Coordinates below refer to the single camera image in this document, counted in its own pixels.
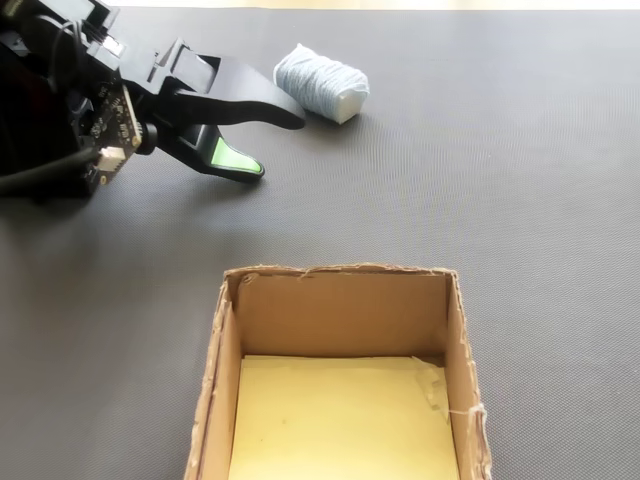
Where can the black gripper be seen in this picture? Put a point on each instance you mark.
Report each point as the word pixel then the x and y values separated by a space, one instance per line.
pixel 145 65

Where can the block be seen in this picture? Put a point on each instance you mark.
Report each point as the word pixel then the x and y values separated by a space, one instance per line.
pixel 325 82

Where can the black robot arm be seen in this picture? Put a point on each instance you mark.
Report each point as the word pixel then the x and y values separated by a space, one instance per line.
pixel 35 75

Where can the brown cardboard box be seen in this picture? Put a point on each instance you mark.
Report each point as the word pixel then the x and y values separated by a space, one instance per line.
pixel 345 310

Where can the dark grey table mat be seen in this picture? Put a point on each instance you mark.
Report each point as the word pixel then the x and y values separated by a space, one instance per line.
pixel 450 200

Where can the yellow paper sheet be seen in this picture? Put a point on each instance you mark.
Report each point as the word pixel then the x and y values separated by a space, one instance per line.
pixel 330 425

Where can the black camera circuit board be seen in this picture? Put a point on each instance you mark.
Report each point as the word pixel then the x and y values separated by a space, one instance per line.
pixel 112 125

